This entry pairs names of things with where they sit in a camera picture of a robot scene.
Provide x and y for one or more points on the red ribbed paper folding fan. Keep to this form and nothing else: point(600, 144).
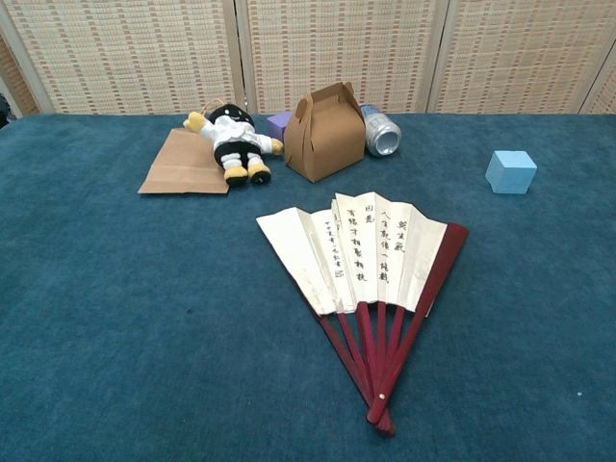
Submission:
point(366, 250)

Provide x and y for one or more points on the brown cardboard gable box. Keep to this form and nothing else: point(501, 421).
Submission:
point(327, 144)

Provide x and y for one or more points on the small purple box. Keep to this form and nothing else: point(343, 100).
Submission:
point(278, 126)

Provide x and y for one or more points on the black white yellow plush toy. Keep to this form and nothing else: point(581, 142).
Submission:
point(233, 135)

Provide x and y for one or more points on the silver metal can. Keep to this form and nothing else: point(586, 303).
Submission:
point(380, 130)

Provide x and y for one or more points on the flat brown paper bag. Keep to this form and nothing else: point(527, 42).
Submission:
point(183, 163)

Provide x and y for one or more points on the blue table cloth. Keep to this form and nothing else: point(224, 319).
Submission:
point(144, 313)

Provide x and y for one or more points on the light blue paper cube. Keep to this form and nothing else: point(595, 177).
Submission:
point(510, 173)

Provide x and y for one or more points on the dark object behind table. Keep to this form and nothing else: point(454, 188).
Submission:
point(4, 113)

